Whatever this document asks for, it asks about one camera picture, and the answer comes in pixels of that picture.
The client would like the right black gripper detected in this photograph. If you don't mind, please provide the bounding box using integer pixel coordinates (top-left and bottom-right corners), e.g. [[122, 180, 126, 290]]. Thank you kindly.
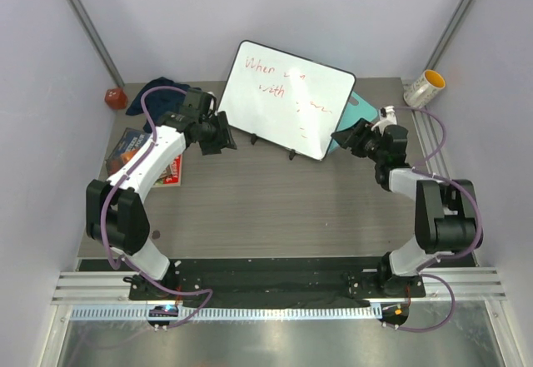
[[332, 118, 387, 164]]

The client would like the blue nineteen eighty-four book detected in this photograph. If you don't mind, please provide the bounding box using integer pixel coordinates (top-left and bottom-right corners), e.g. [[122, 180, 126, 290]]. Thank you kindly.
[[110, 127, 152, 155]]

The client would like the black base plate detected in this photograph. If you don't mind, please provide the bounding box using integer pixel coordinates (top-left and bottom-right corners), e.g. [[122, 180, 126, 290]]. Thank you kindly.
[[130, 257, 426, 308]]

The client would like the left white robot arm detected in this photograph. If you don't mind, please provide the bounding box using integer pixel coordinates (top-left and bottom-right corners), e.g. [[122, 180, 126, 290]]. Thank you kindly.
[[86, 88, 237, 300]]

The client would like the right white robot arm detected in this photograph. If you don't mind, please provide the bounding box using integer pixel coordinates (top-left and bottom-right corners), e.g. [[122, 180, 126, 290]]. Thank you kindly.
[[331, 119, 483, 296]]

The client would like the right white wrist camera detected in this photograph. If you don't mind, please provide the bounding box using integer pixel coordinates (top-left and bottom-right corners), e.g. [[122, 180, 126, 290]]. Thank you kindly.
[[371, 106, 397, 133]]

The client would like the white whiteboard with red writing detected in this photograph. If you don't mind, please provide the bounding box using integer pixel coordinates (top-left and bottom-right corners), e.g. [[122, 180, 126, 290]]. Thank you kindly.
[[218, 40, 356, 161]]

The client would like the red paperback book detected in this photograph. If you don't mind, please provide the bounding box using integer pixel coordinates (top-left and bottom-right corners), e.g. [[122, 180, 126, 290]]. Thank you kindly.
[[153, 155, 182, 188]]

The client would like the dark orange cover book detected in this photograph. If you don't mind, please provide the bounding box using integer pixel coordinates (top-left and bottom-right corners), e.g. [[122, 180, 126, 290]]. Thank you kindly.
[[106, 150, 137, 176]]

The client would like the white mug yellow inside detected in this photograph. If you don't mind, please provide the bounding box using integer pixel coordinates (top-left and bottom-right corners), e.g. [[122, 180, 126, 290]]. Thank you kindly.
[[403, 69, 446, 108]]

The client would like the dark blue t shirt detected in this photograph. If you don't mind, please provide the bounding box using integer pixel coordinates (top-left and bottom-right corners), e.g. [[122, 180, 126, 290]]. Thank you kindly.
[[126, 77, 191, 123]]

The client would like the red cube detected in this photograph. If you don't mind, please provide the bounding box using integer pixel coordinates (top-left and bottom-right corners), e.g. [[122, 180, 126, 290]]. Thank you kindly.
[[104, 87, 128, 110]]

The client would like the aluminium rail frame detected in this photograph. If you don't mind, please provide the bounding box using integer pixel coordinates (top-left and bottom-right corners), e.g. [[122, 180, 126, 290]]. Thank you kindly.
[[52, 89, 505, 329]]

